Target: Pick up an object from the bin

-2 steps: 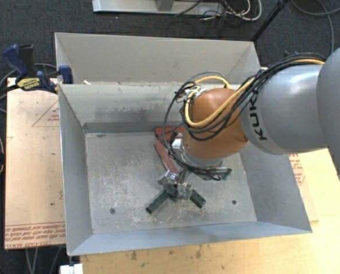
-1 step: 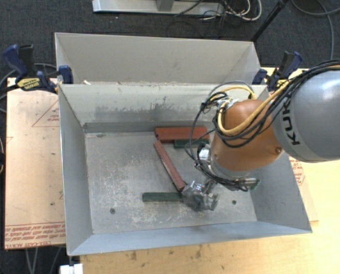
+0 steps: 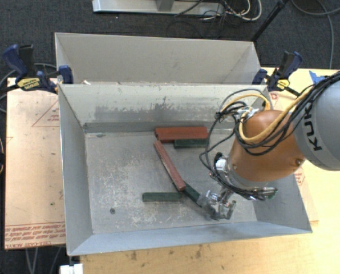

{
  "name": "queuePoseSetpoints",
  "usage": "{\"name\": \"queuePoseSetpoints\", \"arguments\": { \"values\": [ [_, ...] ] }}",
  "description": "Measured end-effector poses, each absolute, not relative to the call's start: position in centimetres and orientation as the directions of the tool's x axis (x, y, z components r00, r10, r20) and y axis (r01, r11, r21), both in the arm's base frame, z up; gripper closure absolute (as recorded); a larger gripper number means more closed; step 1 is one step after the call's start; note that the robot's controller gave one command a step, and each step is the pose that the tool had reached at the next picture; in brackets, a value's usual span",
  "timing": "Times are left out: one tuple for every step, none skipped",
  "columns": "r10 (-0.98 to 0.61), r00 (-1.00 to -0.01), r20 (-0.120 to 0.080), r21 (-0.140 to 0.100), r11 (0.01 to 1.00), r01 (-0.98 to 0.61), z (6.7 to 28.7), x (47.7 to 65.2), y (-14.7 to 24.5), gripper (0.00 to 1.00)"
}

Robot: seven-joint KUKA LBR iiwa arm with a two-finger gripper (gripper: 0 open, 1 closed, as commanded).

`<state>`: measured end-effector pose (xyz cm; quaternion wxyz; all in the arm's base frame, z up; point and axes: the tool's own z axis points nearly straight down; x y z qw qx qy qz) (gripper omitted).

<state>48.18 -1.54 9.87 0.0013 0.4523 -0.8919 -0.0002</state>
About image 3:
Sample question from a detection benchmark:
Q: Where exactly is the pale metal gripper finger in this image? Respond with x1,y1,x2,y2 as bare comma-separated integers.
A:
200,197,220,220
219,200,237,221

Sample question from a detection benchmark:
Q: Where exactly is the dark green flat block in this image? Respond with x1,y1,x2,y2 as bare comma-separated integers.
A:
172,181,203,208
173,139,209,150
142,192,185,203

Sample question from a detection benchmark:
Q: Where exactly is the red-brown flat block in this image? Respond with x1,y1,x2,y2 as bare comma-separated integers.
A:
155,126,209,143
153,140,187,192

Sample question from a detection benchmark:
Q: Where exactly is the grey metal bin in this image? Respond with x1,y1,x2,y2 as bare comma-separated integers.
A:
54,32,313,257

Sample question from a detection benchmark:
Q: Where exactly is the brown cardboard board, red print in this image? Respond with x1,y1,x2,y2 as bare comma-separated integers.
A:
4,77,321,251

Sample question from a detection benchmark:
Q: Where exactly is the black cylinder on white bracket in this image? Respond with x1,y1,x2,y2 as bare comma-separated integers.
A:
212,152,230,177

